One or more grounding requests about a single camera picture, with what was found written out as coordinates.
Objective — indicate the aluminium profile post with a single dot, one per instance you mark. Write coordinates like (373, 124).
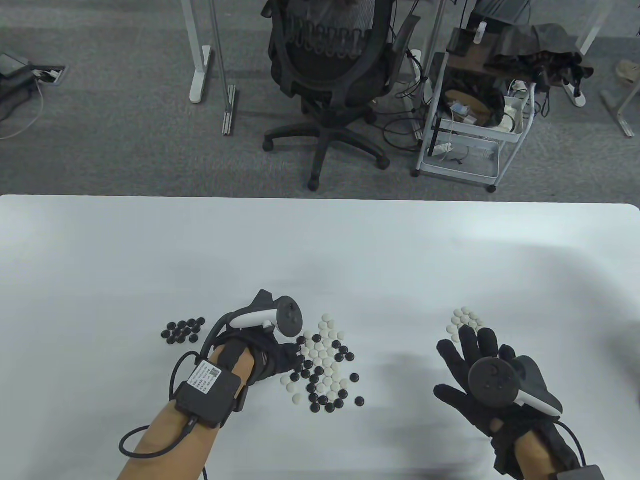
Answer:
(229, 110)

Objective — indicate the grey metal floor foot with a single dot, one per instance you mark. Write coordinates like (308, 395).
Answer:
(620, 117)

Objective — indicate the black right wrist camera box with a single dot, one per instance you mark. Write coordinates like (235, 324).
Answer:
(577, 473)

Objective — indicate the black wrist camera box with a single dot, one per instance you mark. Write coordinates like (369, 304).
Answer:
(207, 395)
(577, 473)

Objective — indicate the mixed black white go stones pile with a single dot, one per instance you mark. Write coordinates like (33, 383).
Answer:
(330, 370)

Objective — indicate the person's left hand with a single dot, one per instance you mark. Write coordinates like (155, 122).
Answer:
(272, 357)

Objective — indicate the small white bottle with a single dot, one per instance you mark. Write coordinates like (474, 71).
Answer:
(481, 34)

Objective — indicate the black cloth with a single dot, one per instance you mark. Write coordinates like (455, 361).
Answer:
(535, 45)

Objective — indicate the grey white left hand controller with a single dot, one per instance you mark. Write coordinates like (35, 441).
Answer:
(287, 315)

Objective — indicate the grey white right hand controller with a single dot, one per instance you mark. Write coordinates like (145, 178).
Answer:
(492, 377)

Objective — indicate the person's left forearm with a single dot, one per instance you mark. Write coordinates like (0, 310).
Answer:
(170, 450)

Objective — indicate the tan shoe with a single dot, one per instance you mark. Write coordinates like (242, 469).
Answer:
(629, 70)

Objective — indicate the white power strip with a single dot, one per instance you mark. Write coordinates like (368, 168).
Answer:
(575, 95)

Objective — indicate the sorted white go stones group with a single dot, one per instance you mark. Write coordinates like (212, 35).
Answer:
(462, 316)

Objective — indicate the grey white hand controller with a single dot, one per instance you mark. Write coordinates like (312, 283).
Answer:
(287, 315)
(492, 377)

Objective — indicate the white utility cart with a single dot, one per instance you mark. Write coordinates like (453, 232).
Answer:
(460, 172)

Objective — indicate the floor socket box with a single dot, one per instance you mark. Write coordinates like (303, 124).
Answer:
(50, 75)

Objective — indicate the person's right hand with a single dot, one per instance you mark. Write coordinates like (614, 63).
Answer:
(480, 415)

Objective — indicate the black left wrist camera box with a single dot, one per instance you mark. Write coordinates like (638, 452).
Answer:
(207, 395)

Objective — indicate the sorted black go stones group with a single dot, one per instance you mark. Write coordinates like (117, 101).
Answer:
(182, 330)

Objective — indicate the white desk leg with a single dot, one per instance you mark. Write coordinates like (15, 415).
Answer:
(200, 75)
(595, 35)

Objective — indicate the black mesh office chair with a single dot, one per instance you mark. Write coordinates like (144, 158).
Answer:
(325, 107)

